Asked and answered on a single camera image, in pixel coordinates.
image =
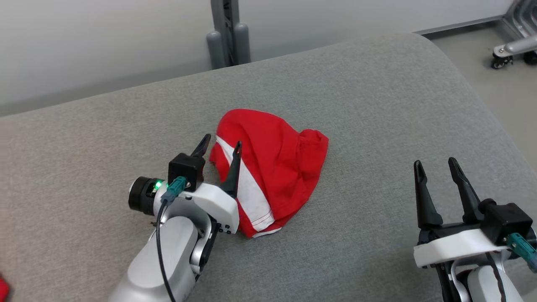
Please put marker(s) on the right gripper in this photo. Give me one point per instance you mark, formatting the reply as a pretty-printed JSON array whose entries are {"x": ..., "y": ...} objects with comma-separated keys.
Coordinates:
[{"x": 453, "y": 247}]

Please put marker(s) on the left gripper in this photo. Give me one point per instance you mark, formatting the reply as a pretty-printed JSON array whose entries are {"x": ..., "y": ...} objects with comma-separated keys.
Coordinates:
[{"x": 218, "y": 209}]

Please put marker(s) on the red shorts with white stripe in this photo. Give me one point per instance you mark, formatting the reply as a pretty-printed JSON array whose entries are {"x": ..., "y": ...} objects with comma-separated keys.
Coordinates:
[{"x": 277, "y": 159}]

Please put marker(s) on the red and white jersey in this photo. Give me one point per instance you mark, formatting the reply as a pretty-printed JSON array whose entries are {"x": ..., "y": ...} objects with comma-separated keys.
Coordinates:
[{"x": 3, "y": 289}]

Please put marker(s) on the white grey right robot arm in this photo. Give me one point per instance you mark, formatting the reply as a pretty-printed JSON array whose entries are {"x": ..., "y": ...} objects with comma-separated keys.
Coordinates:
[{"x": 482, "y": 285}]

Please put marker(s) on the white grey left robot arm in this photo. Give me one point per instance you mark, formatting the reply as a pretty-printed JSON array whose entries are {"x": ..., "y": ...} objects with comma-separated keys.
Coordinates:
[{"x": 168, "y": 251}]

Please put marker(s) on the black caster wheel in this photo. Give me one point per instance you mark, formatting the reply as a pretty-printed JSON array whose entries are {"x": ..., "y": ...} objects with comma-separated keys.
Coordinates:
[
  {"x": 531, "y": 58},
  {"x": 501, "y": 62}
]

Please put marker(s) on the grey metal wheeled stand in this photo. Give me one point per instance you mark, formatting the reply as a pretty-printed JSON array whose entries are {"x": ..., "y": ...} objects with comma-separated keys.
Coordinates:
[{"x": 520, "y": 44}]

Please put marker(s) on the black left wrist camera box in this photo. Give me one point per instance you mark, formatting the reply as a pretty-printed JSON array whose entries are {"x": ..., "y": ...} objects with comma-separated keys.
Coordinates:
[{"x": 184, "y": 170}]

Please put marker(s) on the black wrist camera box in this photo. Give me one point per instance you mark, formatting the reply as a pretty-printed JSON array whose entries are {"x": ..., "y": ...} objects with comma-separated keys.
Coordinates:
[
  {"x": 184, "y": 170},
  {"x": 505, "y": 220}
]

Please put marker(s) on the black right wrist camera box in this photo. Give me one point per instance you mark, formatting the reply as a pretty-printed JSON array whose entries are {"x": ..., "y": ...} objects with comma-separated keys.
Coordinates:
[{"x": 505, "y": 220}]

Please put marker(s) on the grey metal post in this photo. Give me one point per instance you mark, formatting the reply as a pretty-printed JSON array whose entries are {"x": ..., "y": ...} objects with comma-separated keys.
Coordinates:
[{"x": 222, "y": 21}]

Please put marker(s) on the grey wall baseboard strip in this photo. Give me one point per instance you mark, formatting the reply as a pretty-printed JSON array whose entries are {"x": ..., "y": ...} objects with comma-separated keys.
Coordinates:
[{"x": 461, "y": 25}]

